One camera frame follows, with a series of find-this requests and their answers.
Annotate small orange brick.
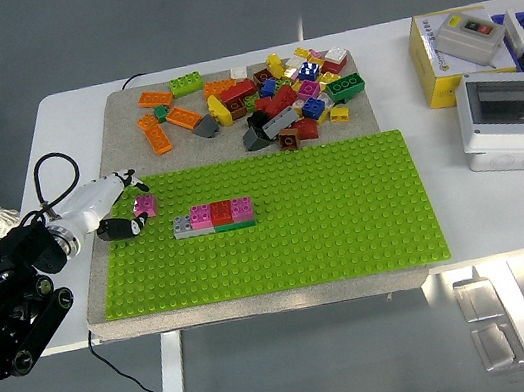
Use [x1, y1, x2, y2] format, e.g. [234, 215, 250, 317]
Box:
[135, 111, 160, 131]

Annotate small dark green brick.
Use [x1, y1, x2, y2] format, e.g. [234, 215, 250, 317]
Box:
[152, 103, 172, 124]

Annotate yellow tall brick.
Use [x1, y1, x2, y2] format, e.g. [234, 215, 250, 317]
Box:
[264, 51, 286, 79]

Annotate small yellow brick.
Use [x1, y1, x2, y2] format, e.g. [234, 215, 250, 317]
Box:
[327, 104, 352, 125]

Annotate magenta square brick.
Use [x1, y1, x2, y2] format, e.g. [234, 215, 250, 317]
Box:
[295, 76, 324, 102]

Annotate yellow curved brick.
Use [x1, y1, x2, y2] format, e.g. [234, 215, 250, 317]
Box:
[205, 91, 235, 130]

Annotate white plastic plate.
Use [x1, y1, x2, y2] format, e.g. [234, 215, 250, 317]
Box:
[501, 7, 524, 60]

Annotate orange long brick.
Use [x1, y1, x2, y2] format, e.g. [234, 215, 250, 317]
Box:
[136, 86, 176, 112]
[163, 101, 205, 135]
[201, 76, 239, 100]
[142, 120, 175, 158]

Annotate white square brick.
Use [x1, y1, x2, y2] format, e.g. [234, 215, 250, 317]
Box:
[321, 44, 350, 66]

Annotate yellow cardboard box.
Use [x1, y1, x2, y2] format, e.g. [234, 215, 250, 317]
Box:
[402, 0, 524, 113]

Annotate blue white patterned brick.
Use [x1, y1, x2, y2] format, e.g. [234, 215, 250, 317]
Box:
[295, 59, 324, 84]

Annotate cream white brick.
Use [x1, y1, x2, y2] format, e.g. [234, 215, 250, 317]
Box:
[282, 53, 310, 79]

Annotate red slope brick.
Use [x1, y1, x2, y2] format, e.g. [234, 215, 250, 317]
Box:
[253, 82, 302, 119]

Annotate white electrical enclosure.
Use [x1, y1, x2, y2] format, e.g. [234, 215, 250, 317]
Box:
[450, 63, 524, 189]

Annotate brown square brick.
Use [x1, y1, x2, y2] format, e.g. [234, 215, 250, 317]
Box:
[223, 98, 249, 122]
[251, 66, 276, 87]
[276, 126, 303, 153]

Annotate clear plastic piece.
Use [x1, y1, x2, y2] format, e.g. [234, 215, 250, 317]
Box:
[469, 319, 520, 375]
[451, 273, 507, 325]

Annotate green studded baseplate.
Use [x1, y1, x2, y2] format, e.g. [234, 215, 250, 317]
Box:
[81, 123, 453, 322]

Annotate dark green long brick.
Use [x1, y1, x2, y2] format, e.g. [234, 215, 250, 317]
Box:
[324, 71, 369, 105]
[213, 216, 257, 235]

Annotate grey long slope brick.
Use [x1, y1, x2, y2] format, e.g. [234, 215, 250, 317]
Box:
[258, 105, 303, 142]

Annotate dark grey slope brick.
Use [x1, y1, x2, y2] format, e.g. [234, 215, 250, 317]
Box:
[239, 123, 271, 153]

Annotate black cable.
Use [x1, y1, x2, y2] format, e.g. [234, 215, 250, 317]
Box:
[118, 71, 148, 91]

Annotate blue square brick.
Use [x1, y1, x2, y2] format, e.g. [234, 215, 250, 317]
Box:
[257, 77, 280, 100]
[299, 94, 329, 123]

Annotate red flat brick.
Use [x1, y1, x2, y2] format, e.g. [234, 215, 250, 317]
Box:
[319, 56, 351, 78]

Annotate lime green long brick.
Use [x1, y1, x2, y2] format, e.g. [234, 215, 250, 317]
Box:
[167, 71, 205, 100]

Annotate black brick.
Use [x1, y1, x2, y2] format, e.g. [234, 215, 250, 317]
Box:
[245, 108, 272, 131]

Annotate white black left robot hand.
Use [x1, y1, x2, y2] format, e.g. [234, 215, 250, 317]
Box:
[51, 165, 159, 251]

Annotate grey-brown mat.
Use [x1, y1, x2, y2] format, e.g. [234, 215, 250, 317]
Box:
[46, 40, 434, 347]

